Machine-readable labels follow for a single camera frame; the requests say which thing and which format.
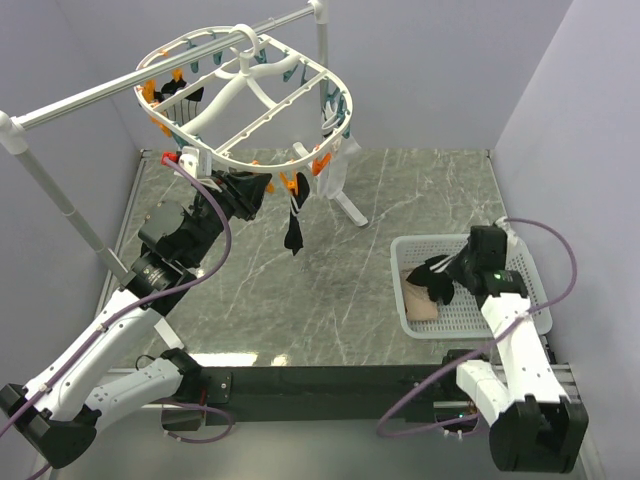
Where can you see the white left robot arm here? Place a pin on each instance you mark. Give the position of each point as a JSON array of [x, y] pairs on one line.
[[61, 411]]

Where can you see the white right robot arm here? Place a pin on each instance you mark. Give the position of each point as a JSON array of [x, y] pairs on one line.
[[534, 426]]

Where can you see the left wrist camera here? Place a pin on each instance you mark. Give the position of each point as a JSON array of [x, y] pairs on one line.
[[196, 162]]

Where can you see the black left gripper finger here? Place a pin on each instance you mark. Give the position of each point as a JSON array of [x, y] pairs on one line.
[[250, 201], [247, 180]]

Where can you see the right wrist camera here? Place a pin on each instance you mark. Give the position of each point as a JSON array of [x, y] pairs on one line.
[[514, 241]]

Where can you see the orange clothespin holding sock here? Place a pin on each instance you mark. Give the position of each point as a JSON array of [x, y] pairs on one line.
[[290, 181]]

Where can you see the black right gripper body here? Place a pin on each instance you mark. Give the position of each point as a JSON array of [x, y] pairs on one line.
[[461, 267]]

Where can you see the orange pinched clothespin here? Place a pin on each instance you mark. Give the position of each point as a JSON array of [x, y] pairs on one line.
[[320, 163]]

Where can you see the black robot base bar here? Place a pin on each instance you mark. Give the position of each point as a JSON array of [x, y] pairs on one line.
[[308, 393]]

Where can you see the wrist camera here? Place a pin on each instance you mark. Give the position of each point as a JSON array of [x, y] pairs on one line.
[[196, 162], [514, 241]]

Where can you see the white metal drying rack stand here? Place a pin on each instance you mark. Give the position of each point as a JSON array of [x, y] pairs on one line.
[[259, 68]]

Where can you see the white sock black cuff stripes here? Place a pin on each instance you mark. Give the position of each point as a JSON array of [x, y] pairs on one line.
[[332, 178]]

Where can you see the beige cloth in basket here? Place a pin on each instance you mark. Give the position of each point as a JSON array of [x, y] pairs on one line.
[[418, 305]]

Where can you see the teal clothespin being pinched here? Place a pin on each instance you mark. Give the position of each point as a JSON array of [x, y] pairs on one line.
[[337, 107]]

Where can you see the white round clip hanger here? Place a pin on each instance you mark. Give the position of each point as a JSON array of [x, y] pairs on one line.
[[272, 143]]

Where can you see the black and white striped sock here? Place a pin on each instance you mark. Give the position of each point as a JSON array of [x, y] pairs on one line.
[[186, 108]]

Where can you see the teal clothespin left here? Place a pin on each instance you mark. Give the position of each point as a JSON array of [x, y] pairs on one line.
[[288, 75]]

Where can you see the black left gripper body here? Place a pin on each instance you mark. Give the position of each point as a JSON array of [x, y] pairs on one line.
[[229, 195]]

